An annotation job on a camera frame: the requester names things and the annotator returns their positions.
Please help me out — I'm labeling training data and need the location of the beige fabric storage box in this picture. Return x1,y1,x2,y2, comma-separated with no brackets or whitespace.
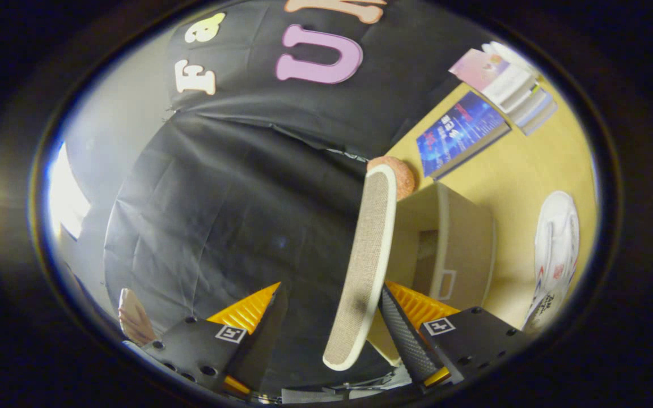
367,181,497,366

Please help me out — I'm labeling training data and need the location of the brown fabric storage box lid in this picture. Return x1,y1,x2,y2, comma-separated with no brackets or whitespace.
323,164,398,372

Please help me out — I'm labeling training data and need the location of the orange fuzzy ball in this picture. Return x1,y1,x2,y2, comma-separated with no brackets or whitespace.
367,156,416,201

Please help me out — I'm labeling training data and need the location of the ceiling light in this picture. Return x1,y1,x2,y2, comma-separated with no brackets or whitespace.
49,142,92,240

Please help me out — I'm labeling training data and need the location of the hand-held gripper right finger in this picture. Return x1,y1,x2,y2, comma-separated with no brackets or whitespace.
379,280,531,389

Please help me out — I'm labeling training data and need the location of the pale blue cover book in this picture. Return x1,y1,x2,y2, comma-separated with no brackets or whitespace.
516,91,558,137

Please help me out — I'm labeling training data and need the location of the thin white book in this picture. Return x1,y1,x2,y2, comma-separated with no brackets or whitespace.
502,79,549,118

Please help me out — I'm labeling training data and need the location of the pink cover book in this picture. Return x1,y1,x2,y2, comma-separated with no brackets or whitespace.
449,48,537,108

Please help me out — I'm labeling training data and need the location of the white canvas shoe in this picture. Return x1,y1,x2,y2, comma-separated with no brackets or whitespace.
522,191,580,335

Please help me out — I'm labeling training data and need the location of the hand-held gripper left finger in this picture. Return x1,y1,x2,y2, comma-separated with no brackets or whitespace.
122,282,289,397

